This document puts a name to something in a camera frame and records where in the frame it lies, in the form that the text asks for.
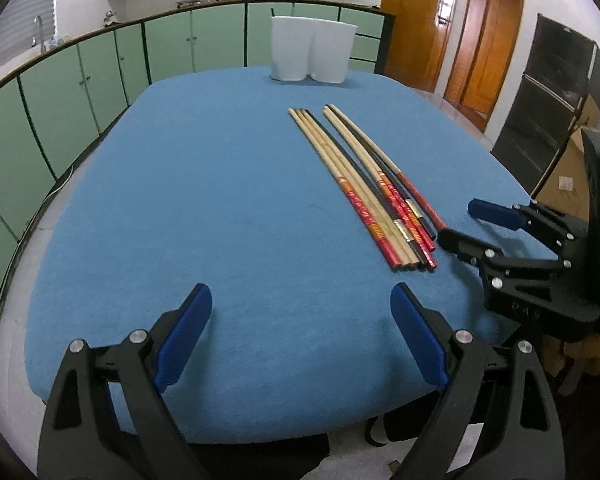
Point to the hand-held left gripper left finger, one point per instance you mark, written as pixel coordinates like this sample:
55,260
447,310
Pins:
185,340

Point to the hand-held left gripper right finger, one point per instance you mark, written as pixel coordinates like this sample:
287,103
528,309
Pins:
420,340

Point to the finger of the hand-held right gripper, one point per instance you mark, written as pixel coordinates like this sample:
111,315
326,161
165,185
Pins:
495,212
460,245

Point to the row of mixed chopsticks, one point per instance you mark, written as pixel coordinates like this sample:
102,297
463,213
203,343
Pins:
360,180

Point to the white double chopstick holder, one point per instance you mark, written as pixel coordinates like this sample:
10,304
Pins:
310,50

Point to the cardboard box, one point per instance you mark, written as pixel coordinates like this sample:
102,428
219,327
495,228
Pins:
565,180

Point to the black glass-front cabinet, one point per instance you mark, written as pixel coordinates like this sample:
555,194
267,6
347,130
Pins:
545,110

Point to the blue tablecloth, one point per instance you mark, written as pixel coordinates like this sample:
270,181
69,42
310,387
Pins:
205,210

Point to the wooden door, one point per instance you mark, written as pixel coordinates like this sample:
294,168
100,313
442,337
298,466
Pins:
420,25
485,50

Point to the green kitchen counter cabinets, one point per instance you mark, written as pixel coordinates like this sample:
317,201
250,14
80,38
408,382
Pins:
55,110

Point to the small metal kettle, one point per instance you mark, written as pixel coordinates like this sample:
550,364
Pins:
110,17

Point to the metal kitchen faucet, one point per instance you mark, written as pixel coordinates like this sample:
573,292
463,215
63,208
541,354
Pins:
39,32

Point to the window blinds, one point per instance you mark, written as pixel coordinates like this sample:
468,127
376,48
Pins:
15,45

